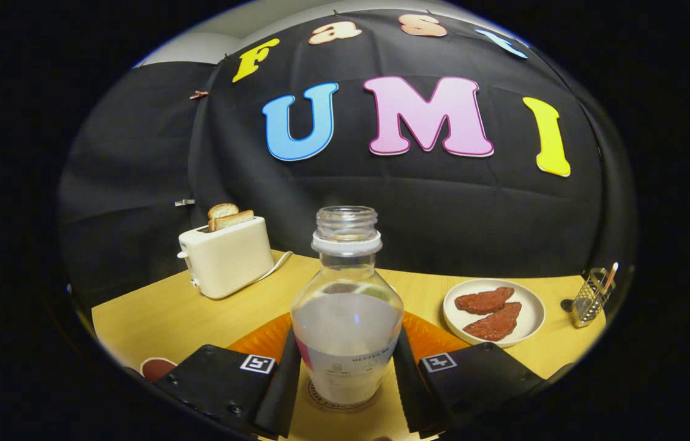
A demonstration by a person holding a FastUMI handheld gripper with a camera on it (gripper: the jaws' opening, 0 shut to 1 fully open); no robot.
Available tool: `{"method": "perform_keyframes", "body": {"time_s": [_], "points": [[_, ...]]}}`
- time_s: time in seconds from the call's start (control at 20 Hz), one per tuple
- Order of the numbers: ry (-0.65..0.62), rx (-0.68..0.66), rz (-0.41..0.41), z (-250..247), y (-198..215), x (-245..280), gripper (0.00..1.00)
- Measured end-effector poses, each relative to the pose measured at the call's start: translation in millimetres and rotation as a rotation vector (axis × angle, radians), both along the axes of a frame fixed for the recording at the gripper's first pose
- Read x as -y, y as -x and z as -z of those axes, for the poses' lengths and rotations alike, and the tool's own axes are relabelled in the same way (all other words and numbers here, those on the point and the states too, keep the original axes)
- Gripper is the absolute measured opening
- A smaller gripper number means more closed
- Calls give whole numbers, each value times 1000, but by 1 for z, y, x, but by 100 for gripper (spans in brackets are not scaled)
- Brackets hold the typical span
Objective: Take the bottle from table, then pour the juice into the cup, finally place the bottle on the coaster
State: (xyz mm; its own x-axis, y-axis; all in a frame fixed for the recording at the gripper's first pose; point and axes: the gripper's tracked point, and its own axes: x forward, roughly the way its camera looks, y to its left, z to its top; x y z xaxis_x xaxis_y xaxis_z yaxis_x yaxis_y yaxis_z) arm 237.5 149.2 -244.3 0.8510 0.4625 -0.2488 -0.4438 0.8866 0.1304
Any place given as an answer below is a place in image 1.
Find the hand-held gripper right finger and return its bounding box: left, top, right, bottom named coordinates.
left=391, top=312, right=547, bottom=439

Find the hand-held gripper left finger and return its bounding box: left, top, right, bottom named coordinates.
left=155, top=328, right=302, bottom=439

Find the cream cup with wooden handle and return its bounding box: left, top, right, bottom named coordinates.
left=140, top=358, right=178, bottom=383

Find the round cork coaster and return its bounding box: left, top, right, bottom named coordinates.
left=307, top=377, right=382, bottom=411

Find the clear juice bottle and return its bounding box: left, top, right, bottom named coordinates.
left=290, top=206, right=405, bottom=406

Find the red meat patty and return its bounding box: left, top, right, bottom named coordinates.
left=455, top=287, right=515, bottom=315
left=463, top=301, right=522, bottom=342

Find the wooden table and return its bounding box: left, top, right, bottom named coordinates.
left=92, top=250, right=607, bottom=441

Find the white round plate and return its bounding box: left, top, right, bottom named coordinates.
left=443, top=279, right=546, bottom=348

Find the cream toaster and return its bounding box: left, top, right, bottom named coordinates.
left=177, top=216, right=276, bottom=300

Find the white toaster cable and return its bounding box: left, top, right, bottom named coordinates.
left=253, top=251, right=294, bottom=284

